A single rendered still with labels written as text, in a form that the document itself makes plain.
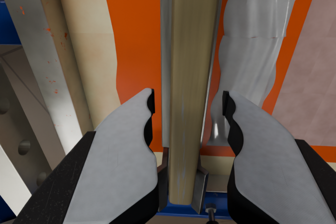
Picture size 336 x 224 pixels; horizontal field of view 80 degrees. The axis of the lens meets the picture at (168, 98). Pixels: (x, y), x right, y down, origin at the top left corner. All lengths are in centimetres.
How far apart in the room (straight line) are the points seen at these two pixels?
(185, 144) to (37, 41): 19
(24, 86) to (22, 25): 151
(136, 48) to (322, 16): 21
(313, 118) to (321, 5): 16
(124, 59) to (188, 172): 16
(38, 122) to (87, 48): 168
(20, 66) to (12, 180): 137
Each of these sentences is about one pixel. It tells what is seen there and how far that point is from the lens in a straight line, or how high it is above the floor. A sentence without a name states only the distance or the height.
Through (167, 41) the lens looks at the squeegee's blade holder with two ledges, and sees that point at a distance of 21.
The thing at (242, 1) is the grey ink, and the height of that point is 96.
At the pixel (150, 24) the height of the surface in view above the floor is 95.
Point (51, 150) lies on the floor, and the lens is 212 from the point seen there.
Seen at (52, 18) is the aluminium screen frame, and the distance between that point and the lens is 26.
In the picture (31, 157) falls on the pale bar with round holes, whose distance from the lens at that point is 35.
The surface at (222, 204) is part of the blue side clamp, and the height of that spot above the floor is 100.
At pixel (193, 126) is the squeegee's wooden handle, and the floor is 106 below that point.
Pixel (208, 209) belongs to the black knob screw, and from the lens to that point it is 39.
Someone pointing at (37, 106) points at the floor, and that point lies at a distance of 183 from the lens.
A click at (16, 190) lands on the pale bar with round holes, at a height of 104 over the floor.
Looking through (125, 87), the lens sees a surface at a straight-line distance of 29.
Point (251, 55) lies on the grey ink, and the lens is 27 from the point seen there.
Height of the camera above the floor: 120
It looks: 57 degrees down
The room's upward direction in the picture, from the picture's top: 174 degrees counter-clockwise
